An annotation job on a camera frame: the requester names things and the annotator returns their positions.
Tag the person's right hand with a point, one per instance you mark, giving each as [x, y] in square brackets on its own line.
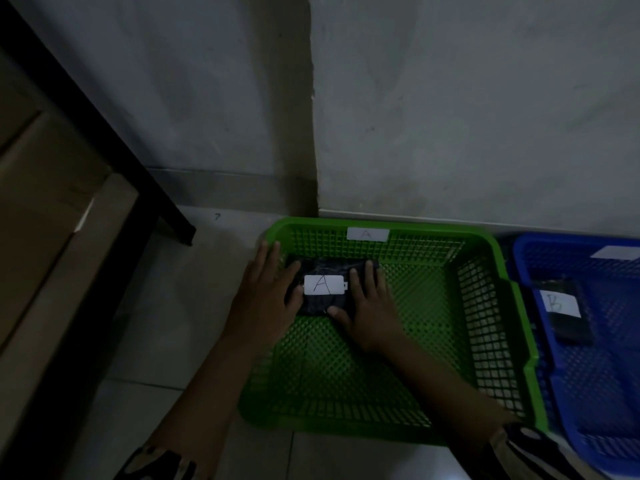
[372, 314]

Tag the person's left hand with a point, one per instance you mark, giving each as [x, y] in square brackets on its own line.
[262, 299]

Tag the person's right thumb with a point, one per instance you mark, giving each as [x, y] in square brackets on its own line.
[339, 312]

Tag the person's left thumb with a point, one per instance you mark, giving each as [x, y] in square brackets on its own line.
[294, 282]

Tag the black package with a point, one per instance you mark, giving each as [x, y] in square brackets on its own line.
[575, 330]
[322, 267]

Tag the person's left forearm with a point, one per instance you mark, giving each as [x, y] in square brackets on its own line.
[205, 389]

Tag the person's right forearm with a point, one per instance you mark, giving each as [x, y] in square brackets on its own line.
[445, 389]

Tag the white paper label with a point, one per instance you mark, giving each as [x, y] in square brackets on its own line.
[617, 252]
[560, 304]
[324, 284]
[367, 234]

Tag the green plastic basket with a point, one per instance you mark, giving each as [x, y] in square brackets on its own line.
[415, 354]

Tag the patterned shirt sleeve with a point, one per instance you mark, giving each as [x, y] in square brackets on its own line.
[537, 454]
[160, 464]

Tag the brown cardboard box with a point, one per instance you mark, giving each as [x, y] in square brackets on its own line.
[42, 224]

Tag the blue plastic basket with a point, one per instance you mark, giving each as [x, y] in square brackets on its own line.
[602, 394]

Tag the black metal table frame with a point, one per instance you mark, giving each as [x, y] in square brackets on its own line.
[102, 132]

